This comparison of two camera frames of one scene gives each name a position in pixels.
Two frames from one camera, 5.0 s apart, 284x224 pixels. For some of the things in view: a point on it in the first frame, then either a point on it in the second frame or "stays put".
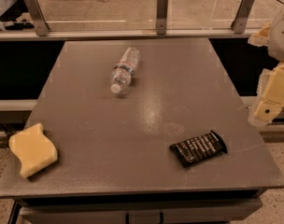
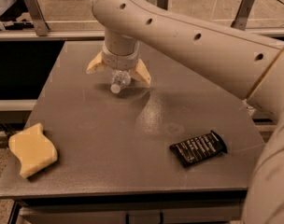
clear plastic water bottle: (123, 71) stays put
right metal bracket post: (238, 24) stays put
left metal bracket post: (35, 12) stays put
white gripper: (281, 37) to (120, 61)
